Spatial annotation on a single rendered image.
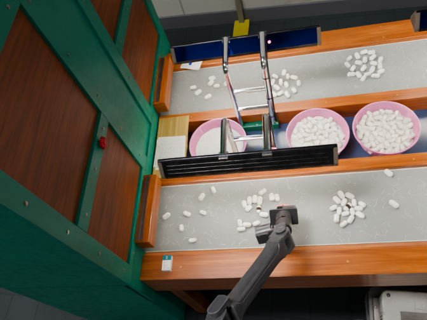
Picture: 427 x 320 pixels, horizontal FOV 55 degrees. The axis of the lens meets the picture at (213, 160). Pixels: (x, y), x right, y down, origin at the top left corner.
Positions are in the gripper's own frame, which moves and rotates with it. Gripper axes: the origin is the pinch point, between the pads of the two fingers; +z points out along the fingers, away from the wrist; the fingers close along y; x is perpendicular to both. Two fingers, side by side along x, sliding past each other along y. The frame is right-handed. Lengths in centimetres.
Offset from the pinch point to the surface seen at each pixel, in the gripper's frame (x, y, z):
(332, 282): 28.1, -15.5, -9.8
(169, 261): 14.4, 45.7, -13.1
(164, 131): -26, 54, 35
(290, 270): 18.8, -0.6, -15.0
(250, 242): 12.8, 14.2, -4.3
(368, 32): -56, -46, 72
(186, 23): -76, 74, 204
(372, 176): -3.7, -35.3, 14.9
